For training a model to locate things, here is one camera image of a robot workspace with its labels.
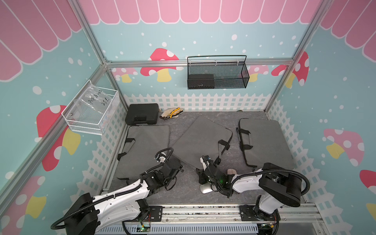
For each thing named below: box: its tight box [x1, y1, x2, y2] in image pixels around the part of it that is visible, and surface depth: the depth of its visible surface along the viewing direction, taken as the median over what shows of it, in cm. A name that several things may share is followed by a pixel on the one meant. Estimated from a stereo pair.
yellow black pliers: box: [168, 107, 184, 119], surface depth 119 cm
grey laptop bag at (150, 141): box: [116, 125, 170, 184], surface depth 101 cm
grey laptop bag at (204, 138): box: [171, 116, 233, 169], surface depth 101 cm
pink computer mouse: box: [227, 168, 237, 175], surface depth 89 cm
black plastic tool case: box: [124, 103, 160, 126], surface depth 112 cm
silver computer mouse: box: [199, 183, 218, 194], surface depth 84 cm
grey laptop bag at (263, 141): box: [235, 117, 295, 170], surface depth 101 cm
